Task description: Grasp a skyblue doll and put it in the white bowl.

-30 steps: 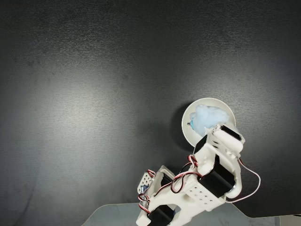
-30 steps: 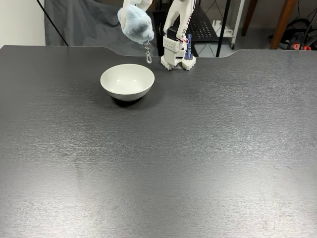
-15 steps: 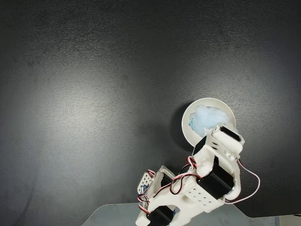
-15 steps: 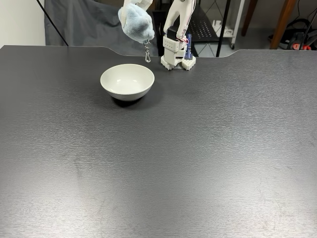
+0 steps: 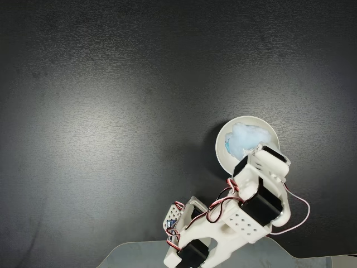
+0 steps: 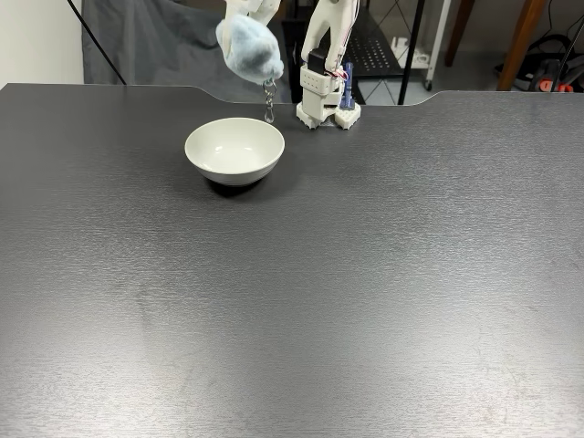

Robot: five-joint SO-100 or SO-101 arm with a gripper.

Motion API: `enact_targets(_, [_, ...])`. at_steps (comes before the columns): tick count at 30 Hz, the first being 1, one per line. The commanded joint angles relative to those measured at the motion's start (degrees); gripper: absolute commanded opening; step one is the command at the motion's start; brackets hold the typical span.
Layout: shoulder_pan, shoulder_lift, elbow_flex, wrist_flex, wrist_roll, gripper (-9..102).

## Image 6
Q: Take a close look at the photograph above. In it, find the black tripod leg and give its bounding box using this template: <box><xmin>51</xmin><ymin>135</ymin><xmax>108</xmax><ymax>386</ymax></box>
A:
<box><xmin>66</xmin><ymin>0</ymin><xmax>128</xmax><ymax>86</ymax></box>
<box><xmin>557</xmin><ymin>22</ymin><xmax>584</xmax><ymax>92</ymax></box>

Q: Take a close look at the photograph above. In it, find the black perforated metal cart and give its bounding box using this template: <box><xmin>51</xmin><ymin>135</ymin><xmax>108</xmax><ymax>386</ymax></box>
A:
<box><xmin>280</xmin><ymin>0</ymin><xmax>408</xmax><ymax>106</ymax></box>

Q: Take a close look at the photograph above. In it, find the thick brown wooden leg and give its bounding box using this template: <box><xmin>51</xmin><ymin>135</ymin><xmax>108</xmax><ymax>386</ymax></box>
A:
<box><xmin>495</xmin><ymin>0</ymin><xmax>548</xmax><ymax>91</ymax></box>

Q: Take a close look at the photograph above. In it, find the black metal pole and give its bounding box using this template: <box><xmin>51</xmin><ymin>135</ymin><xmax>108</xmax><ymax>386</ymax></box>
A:
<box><xmin>397</xmin><ymin>0</ymin><xmax>426</xmax><ymax>106</ymax></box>

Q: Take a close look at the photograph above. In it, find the skyblue plush doll keychain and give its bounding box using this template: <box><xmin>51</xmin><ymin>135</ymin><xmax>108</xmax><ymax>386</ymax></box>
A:
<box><xmin>214</xmin><ymin>13</ymin><xmax>287</xmax><ymax>125</ymax></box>

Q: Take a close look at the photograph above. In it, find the blue table clamp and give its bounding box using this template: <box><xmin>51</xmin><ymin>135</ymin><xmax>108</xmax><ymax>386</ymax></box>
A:
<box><xmin>339</xmin><ymin>60</ymin><xmax>358</xmax><ymax>111</ymax></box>

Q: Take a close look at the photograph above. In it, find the black red vacuum cleaner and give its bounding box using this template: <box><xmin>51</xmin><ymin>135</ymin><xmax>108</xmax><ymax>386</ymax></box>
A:
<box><xmin>495</xmin><ymin>32</ymin><xmax>584</xmax><ymax>93</ymax></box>

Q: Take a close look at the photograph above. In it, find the white bowl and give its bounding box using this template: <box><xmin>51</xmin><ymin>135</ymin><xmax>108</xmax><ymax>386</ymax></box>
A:
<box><xmin>183</xmin><ymin>117</ymin><xmax>287</xmax><ymax>187</ymax></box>

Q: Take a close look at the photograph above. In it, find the red white servo cable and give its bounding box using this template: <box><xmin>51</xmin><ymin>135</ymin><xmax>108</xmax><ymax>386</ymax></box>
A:
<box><xmin>326</xmin><ymin>0</ymin><xmax>362</xmax><ymax>79</ymax></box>

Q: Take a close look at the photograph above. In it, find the grey cloth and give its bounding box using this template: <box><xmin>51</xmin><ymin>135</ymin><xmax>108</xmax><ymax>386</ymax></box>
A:
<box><xmin>80</xmin><ymin>0</ymin><xmax>293</xmax><ymax>104</ymax></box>

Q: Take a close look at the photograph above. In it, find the white plastic object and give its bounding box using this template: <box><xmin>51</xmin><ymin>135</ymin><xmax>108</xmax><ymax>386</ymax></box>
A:
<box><xmin>391</xmin><ymin>36</ymin><xmax>431</xmax><ymax>66</ymax></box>

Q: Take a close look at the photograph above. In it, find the white metal rack frame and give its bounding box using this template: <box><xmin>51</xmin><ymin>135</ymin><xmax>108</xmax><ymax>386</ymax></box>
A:
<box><xmin>424</xmin><ymin>0</ymin><xmax>454</xmax><ymax>91</ymax></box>

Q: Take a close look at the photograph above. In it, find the thin brown wooden leg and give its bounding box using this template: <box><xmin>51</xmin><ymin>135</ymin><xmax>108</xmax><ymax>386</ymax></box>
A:
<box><xmin>444</xmin><ymin>0</ymin><xmax>475</xmax><ymax>68</ymax></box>

